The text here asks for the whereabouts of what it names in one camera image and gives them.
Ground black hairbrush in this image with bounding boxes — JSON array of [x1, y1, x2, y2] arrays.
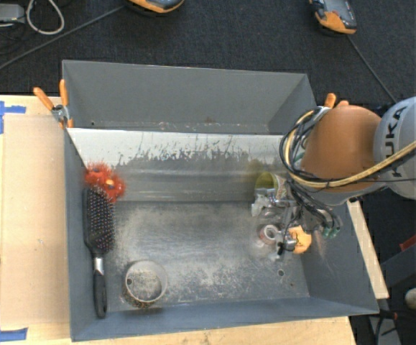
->
[[82, 188, 117, 319]]

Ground orange-yellow toy food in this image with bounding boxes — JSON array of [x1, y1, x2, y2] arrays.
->
[[287, 225, 313, 255]]

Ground grey metal bin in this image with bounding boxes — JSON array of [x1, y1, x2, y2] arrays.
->
[[60, 59, 381, 343]]

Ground pale flat board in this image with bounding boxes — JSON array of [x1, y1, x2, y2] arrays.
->
[[0, 114, 73, 332]]

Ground clear crumpled plastic piece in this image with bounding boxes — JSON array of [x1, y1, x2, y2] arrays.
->
[[251, 196, 268, 218]]

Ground red fuzzy toy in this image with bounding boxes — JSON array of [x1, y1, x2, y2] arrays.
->
[[84, 162, 126, 203]]

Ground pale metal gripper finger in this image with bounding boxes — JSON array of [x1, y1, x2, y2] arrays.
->
[[274, 238, 299, 262], [256, 224, 281, 252]]

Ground yellow-green printed cup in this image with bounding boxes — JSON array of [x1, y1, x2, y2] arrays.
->
[[254, 171, 288, 198]]

